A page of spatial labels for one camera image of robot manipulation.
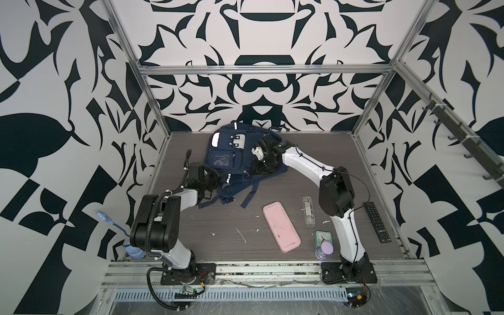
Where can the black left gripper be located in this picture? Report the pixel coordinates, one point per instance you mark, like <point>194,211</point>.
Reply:
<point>215,176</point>

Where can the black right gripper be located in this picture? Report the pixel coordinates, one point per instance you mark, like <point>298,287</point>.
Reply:
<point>255,168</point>

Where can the navy blue school backpack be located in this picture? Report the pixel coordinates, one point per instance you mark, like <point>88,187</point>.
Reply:
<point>230,152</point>

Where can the pink pencil case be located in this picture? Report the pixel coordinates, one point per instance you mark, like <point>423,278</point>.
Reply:
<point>281,227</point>

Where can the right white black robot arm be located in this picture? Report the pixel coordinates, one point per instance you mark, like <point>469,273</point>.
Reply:
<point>335,198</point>

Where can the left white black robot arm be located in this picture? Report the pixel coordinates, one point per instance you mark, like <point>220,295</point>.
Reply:
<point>157,223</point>

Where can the small green square clock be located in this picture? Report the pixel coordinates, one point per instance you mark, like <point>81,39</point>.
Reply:
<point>322,236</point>

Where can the purple cylindrical container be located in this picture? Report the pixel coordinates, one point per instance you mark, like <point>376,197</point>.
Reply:
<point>325,249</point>

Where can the black remote control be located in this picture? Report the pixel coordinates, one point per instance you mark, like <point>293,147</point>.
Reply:
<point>377,222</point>

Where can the small green circuit board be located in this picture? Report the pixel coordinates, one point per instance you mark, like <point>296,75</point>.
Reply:
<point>357,297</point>

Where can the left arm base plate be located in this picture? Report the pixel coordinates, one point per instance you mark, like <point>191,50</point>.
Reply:
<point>200,272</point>

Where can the aluminium frame rail base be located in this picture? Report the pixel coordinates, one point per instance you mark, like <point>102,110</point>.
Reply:
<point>279,287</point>

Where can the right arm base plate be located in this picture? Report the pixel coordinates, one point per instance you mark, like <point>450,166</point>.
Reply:
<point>360,272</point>

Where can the black wall hook rack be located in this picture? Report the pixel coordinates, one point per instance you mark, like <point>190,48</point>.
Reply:
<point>461,133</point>

